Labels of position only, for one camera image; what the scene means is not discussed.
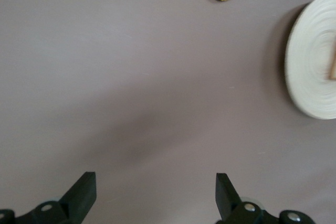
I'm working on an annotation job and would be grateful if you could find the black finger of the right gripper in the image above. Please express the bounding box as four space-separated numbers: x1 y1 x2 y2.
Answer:
0 171 96 224
215 173 314 224

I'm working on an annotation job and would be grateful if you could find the round wooden plate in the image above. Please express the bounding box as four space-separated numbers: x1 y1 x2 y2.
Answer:
285 0 336 120

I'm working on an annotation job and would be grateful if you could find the brown table cloth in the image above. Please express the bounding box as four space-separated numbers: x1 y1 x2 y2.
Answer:
0 0 336 224

